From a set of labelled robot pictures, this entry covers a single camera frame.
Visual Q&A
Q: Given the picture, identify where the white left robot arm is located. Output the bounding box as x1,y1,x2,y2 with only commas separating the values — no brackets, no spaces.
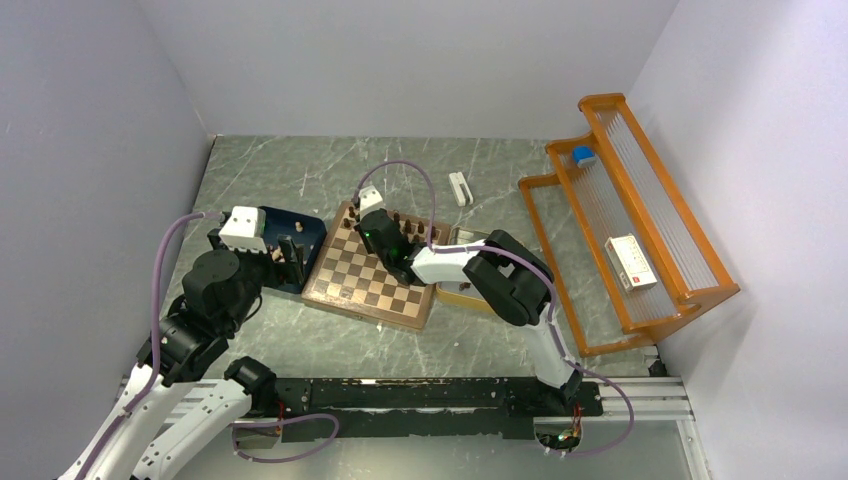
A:
62,230,323,479

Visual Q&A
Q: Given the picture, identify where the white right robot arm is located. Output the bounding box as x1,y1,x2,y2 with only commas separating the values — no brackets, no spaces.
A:
355,209,583,414

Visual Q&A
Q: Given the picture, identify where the wooden chess board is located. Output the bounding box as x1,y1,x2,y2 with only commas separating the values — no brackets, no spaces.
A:
301,200,435,331

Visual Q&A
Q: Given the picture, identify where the blue tray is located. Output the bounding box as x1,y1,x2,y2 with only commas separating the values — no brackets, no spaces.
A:
260,206,327,295

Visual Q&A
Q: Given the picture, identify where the yellow metal tin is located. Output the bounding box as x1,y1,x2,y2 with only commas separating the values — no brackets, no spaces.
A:
436,226,495,315

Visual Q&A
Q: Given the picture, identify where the white clip on table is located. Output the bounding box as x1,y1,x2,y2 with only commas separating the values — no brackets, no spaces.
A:
448,172,474,207

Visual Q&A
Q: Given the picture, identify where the blue round object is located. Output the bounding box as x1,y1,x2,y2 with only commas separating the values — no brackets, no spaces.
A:
572,145,597,168

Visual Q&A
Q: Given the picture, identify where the orange wooden rack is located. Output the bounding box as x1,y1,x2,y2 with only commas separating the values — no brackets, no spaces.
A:
518,93,740,357

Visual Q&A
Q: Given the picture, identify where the white small box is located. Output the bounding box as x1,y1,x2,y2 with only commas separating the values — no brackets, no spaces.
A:
604,234,657,292

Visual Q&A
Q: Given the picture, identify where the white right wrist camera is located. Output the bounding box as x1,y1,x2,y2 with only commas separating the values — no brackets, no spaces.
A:
358,185,385,218

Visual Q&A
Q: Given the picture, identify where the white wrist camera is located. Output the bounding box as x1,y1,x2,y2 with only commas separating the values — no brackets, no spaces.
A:
358,185,385,218
219,206,267,254

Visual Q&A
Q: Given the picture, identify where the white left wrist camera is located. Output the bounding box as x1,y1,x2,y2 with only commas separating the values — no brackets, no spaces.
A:
219,206,267,254

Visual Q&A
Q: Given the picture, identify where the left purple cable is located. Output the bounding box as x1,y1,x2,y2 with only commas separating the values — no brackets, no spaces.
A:
72,211,340,480

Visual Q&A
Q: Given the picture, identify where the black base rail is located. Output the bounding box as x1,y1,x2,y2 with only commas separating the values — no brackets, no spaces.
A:
261,377,604,443

